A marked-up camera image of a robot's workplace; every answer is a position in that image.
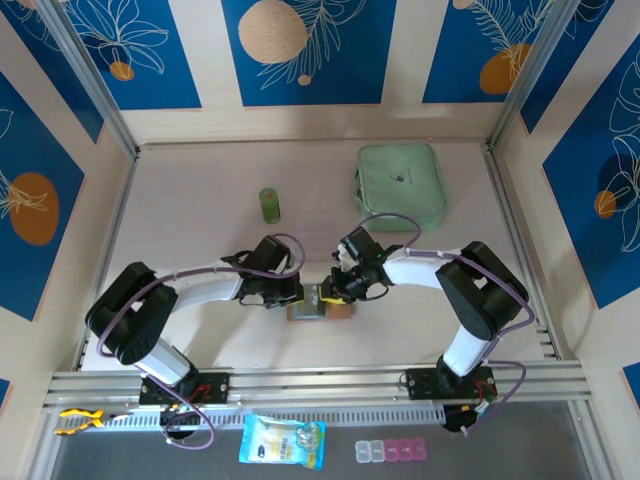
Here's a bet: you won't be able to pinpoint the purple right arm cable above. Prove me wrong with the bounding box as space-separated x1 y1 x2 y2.
347 213 536 439

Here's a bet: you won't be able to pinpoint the blue snack bag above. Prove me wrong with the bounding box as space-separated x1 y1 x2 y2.
238 413 328 472

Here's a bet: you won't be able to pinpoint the mint green zip pouch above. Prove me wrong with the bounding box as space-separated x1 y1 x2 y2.
354 143 449 234

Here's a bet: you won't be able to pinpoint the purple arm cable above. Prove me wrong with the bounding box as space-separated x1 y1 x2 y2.
96 233 307 452
347 213 536 439

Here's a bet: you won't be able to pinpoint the slotted grey cable duct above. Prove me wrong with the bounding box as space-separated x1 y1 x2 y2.
59 404 447 432

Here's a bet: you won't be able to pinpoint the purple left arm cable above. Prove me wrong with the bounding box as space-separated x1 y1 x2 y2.
96 233 307 452

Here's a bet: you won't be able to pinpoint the white and pink pill organiser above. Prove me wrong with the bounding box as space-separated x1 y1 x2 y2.
353 438 430 464

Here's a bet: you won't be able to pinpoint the yellow handled pliers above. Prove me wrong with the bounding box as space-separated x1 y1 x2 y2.
55 407 134 437

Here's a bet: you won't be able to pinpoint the aluminium frame post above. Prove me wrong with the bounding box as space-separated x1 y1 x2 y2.
37 0 140 159
484 0 584 154

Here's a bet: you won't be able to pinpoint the aluminium table side rail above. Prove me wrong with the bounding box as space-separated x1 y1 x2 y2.
483 147 576 364
72 147 142 374

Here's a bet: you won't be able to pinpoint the small green bottle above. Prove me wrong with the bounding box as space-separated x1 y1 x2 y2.
258 187 282 225

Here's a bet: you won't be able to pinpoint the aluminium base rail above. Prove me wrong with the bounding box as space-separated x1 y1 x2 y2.
42 360 594 409

